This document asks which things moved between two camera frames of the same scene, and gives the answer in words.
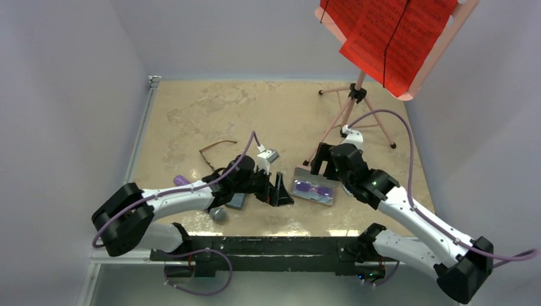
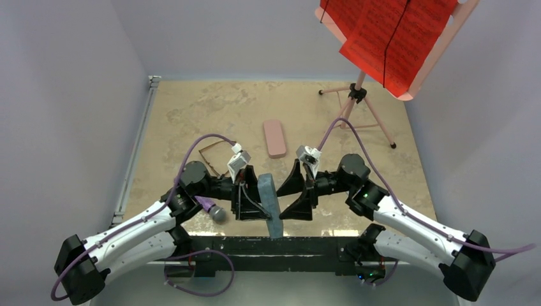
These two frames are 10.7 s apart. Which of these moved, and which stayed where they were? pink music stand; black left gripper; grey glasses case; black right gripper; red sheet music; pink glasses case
Moved: grey glasses case; black right gripper; black left gripper; pink glasses case
Stayed: pink music stand; red sheet music
